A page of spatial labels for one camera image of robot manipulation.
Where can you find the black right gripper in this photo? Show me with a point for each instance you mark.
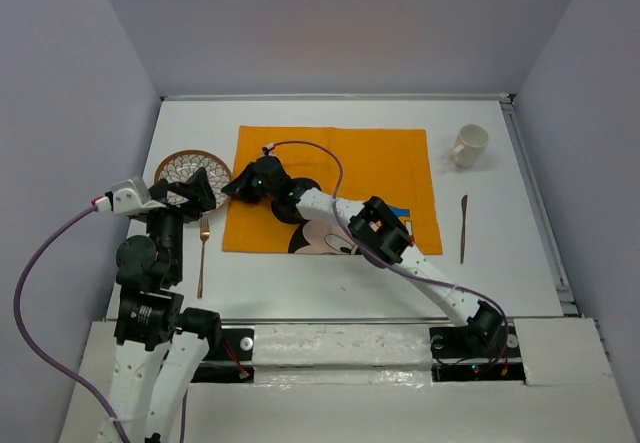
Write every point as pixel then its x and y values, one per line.
pixel 238 188

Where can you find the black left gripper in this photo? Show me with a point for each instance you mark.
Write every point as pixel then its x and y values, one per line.
pixel 199 191

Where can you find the patterned ceramic plate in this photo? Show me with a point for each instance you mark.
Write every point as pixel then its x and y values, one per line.
pixel 181 165

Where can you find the orange cartoon cloth placemat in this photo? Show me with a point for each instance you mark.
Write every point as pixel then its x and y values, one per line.
pixel 355 163

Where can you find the white ceramic mug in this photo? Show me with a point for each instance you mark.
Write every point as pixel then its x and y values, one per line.
pixel 469 145

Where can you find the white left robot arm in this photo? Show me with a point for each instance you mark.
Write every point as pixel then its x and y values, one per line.
pixel 158 343

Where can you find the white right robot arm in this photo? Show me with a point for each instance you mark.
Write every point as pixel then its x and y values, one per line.
pixel 383 240

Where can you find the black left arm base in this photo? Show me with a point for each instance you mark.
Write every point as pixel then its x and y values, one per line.
pixel 232 361

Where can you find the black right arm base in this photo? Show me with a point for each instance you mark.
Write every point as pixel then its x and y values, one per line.
pixel 453 361

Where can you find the copper fork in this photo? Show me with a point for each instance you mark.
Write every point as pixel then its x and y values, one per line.
pixel 204 235

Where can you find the copper knife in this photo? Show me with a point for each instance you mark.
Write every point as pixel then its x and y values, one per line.
pixel 464 210

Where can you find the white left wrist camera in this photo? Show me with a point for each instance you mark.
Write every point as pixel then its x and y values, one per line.
pixel 129 198

